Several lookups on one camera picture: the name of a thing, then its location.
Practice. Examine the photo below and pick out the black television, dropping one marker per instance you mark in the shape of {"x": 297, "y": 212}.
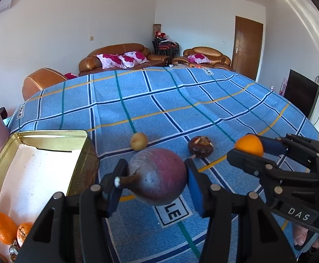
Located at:
{"x": 300, "y": 93}

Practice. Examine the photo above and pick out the tall floor vase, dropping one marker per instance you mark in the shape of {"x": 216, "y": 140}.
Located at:
{"x": 156, "y": 29}

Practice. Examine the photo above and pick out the brown leather sofa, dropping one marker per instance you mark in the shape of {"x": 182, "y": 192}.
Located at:
{"x": 121, "y": 48}

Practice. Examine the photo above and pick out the small yellow round fruit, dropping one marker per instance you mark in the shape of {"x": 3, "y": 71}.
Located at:
{"x": 139, "y": 141}

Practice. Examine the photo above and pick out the floral pink pillow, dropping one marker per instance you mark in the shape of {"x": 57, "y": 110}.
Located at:
{"x": 199, "y": 58}
{"x": 134, "y": 58}
{"x": 70, "y": 76}
{"x": 108, "y": 60}

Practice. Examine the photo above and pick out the gold metal tin box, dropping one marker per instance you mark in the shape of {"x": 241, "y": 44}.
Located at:
{"x": 39, "y": 169}

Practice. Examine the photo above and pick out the brown leather armchair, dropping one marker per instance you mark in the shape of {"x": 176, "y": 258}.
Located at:
{"x": 41, "y": 82}
{"x": 216, "y": 57}

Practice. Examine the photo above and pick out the person's right hand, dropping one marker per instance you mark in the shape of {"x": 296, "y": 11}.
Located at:
{"x": 300, "y": 235}

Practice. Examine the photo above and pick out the brown knobbly fruit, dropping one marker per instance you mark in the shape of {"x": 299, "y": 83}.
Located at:
{"x": 13, "y": 253}

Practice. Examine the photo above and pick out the stacked dark chairs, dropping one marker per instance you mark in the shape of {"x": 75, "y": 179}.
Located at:
{"x": 166, "y": 48}

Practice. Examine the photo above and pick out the mandarin orange with stem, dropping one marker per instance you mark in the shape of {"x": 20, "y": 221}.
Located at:
{"x": 24, "y": 232}

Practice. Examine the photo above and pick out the dark brown mangosteen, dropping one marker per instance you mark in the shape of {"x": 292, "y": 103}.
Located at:
{"x": 200, "y": 146}

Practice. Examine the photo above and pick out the blue plaid tablecloth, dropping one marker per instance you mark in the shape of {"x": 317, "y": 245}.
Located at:
{"x": 162, "y": 96}

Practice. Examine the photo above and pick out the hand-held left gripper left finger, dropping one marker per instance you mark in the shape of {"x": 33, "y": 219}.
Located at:
{"x": 115, "y": 197}

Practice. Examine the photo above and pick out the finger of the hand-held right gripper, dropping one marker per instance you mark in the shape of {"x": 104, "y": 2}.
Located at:
{"x": 273, "y": 146}
{"x": 247, "y": 160}

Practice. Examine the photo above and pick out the brown wooden door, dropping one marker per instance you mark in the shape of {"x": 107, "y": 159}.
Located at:
{"x": 248, "y": 46}

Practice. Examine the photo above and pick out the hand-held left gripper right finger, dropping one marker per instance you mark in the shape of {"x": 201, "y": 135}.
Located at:
{"x": 195, "y": 194}

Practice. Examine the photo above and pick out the purple round fruit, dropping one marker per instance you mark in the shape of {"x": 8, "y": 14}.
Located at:
{"x": 159, "y": 175}

